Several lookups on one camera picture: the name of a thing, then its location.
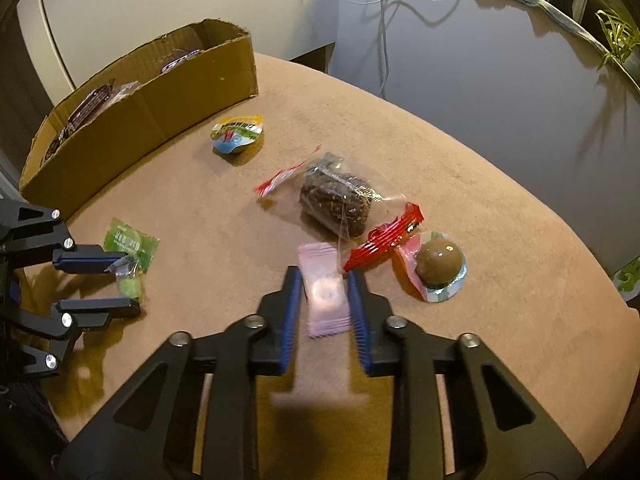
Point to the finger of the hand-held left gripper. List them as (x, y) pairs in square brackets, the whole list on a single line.
[(90, 260), (95, 306)]

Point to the brown cake packet red ends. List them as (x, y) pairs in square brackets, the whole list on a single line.
[(332, 200), (54, 146)]

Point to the cardboard box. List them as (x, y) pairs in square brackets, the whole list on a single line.
[(125, 135)]

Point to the clear snack packet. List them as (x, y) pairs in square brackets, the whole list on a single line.
[(125, 91)]

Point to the jelly cup with printed lid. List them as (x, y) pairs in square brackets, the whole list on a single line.
[(235, 135)]

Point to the chocolate ball packet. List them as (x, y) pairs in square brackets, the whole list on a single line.
[(437, 262)]

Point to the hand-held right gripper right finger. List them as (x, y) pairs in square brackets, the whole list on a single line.
[(360, 325)]

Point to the pink candy packet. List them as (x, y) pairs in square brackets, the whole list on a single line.
[(325, 295)]

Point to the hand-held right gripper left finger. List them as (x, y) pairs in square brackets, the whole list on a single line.
[(292, 320)]

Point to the green and white package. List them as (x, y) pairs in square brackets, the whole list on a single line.
[(629, 280)]

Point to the green candy packet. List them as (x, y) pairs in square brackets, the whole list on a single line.
[(132, 240)]

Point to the potted spider plant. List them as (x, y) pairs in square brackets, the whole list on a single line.
[(617, 35)]

